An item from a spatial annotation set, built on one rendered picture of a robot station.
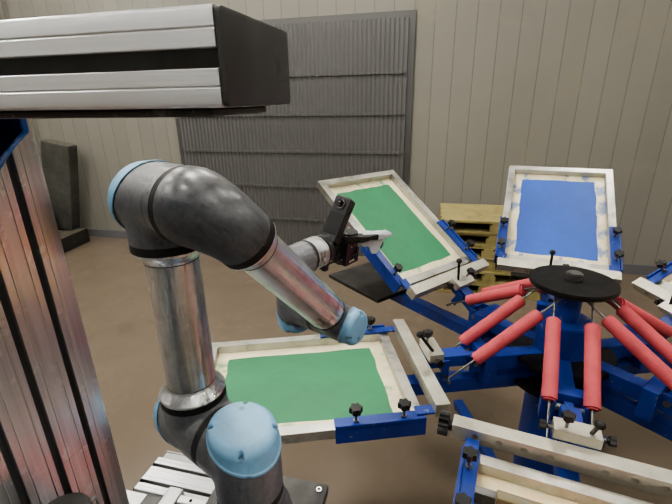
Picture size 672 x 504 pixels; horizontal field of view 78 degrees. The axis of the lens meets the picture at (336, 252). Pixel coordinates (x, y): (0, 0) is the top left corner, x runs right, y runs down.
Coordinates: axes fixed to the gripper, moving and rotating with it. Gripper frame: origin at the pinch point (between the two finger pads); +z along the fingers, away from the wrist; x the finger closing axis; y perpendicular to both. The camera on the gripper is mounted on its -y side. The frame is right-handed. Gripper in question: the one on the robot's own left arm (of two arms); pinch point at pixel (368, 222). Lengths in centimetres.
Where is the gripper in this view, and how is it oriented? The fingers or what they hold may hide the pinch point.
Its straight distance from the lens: 111.1
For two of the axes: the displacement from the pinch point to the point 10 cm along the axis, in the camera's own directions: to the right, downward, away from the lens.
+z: 6.2, -2.8, 7.4
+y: -0.9, 9.0, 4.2
